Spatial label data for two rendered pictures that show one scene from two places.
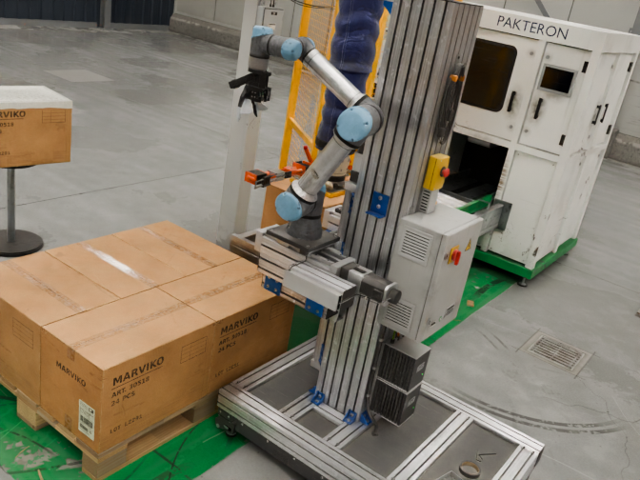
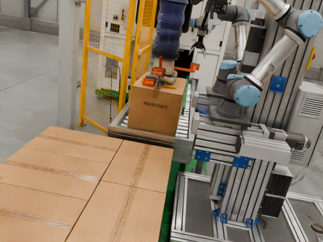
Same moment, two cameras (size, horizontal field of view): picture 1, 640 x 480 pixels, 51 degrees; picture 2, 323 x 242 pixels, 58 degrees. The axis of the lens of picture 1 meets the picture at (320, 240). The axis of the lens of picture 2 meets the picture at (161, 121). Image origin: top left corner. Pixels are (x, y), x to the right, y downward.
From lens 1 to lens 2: 191 cm
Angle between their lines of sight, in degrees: 27
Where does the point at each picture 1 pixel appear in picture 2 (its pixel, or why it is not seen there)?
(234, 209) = (69, 108)
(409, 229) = (308, 96)
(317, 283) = (269, 147)
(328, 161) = (284, 55)
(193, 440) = not seen: outside the picture
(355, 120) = (316, 20)
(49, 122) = not seen: outside the picture
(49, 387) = not seen: outside the picture
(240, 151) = (69, 70)
